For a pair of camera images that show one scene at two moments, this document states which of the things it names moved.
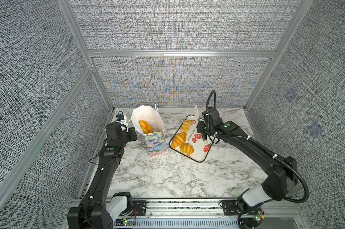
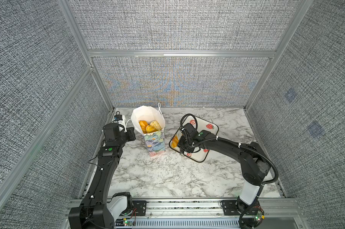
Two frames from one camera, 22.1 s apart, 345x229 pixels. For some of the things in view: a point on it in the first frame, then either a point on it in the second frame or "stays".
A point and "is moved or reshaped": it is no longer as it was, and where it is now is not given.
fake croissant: x=179 y=139 stays
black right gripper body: x=202 y=128 → x=185 y=144
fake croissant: x=187 y=148 is moved or reshaped
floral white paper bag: x=146 y=120 stays
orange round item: x=146 y=128 stays
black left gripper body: x=129 y=136 stays
